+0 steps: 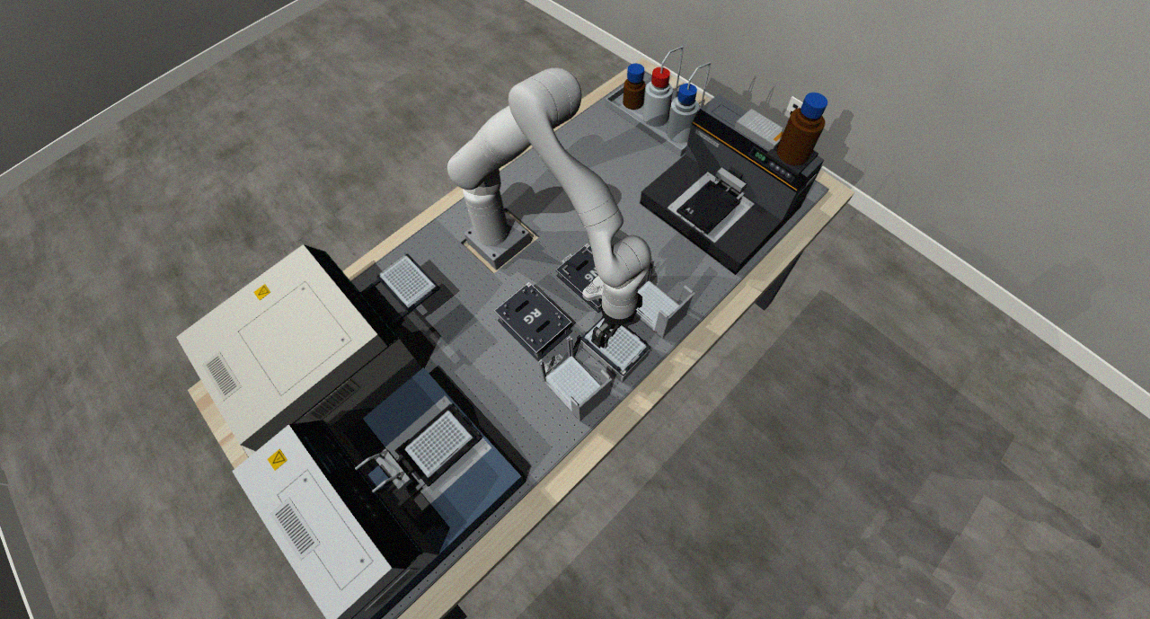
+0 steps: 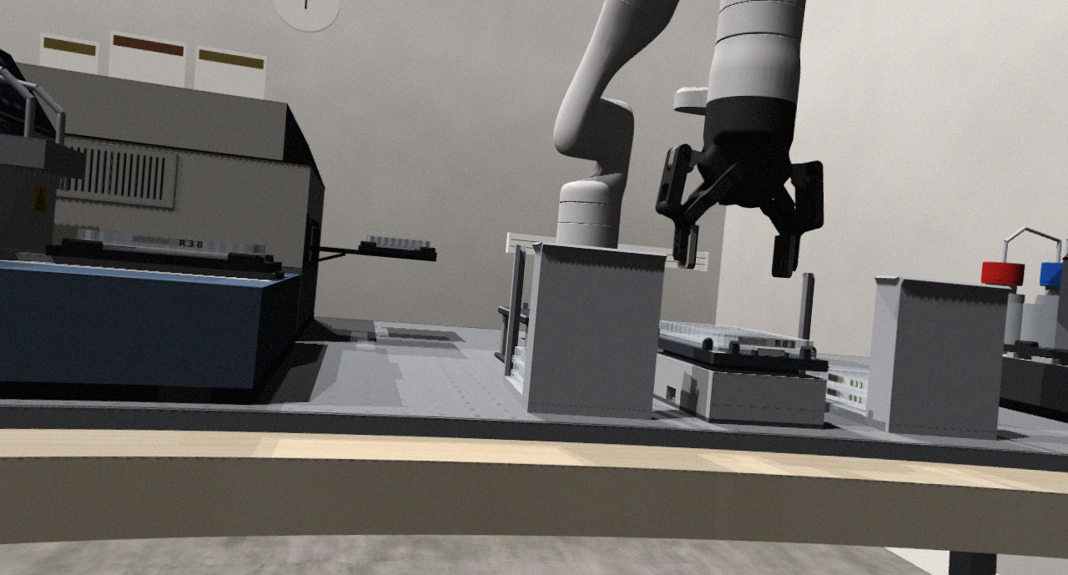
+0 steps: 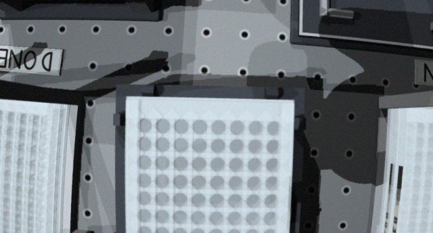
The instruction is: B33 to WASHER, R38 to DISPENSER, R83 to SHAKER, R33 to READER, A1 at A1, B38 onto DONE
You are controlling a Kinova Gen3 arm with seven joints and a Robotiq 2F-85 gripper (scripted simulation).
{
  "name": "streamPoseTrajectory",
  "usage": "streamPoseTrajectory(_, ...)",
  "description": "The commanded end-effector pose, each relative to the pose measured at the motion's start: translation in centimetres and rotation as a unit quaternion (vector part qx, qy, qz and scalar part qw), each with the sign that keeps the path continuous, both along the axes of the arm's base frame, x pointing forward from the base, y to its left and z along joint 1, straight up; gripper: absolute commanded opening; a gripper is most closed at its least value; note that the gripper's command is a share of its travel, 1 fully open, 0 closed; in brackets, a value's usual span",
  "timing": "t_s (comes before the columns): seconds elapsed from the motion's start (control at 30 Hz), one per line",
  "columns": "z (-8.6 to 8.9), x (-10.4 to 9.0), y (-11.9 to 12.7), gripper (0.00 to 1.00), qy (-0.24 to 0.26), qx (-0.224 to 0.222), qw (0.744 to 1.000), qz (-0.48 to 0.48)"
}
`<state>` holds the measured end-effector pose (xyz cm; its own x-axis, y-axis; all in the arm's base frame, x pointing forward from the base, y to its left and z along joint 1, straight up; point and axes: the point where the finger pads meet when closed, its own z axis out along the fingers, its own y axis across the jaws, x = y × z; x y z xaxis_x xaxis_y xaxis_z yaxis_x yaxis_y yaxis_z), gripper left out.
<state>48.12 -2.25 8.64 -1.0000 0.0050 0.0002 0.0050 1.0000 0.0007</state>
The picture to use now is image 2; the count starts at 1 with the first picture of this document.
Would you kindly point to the white plastic bottle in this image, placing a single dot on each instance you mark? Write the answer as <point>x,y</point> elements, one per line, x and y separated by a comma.
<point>1039,323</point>

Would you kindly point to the red bottle cap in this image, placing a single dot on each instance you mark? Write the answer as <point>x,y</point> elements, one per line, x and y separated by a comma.
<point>1003,271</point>

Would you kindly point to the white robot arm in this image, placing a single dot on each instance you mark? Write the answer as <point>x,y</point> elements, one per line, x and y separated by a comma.
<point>757,53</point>

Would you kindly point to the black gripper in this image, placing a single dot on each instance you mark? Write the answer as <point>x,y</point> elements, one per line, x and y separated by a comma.
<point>744,161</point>

